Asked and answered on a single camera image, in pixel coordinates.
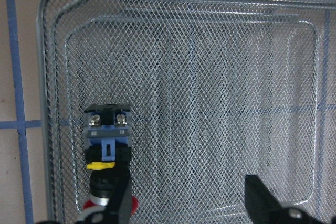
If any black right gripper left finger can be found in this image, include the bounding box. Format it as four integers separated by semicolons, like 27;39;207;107
103;170;132;223

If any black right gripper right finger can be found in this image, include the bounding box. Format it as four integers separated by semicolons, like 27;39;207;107
244;175;283;223

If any red emergency stop button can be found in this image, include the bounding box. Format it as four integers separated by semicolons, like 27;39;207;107
83;104;132;210

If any wire mesh shelf basket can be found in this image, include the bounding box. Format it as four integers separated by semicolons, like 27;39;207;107
37;0;335;223

